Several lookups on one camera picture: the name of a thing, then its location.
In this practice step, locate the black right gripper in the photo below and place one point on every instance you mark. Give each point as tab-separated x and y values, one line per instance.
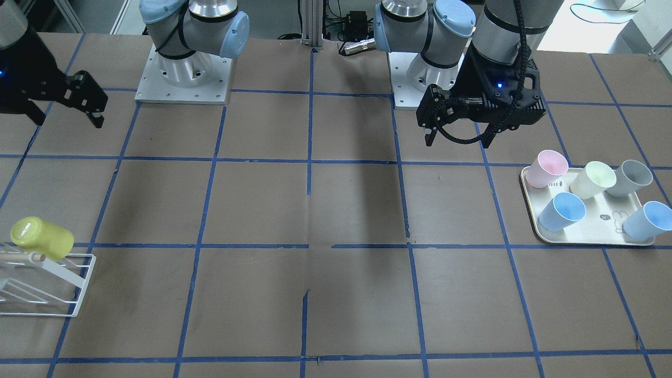
32	73

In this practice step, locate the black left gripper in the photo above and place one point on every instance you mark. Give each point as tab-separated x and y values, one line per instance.
474	72

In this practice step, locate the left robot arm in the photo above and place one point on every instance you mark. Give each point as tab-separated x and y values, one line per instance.
442	31

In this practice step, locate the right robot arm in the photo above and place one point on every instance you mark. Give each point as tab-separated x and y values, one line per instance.
194	45

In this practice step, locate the pink plastic cup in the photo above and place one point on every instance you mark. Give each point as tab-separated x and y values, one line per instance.
548	166

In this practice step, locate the blue plastic cup near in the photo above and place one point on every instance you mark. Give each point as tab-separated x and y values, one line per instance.
563	210

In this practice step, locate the blue plastic cup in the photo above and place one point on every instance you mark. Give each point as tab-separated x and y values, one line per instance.
652	219
563	210

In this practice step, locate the pale yellow plastic cup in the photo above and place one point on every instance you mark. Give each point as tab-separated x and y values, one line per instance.
595	178

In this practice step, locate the grey plastic cup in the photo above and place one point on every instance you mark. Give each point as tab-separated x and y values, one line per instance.
631	176

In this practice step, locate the blue plastic cup far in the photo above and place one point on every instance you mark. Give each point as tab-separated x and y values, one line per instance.
652	219

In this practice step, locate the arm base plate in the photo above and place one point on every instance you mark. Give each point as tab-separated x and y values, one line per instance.
199	79
410	76

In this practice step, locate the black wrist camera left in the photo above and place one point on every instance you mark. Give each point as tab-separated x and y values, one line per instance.
530	107

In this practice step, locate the white wire rack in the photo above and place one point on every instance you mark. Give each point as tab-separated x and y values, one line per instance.
34	285

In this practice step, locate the aluminium frame post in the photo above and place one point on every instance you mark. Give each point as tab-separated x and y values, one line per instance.
312	21

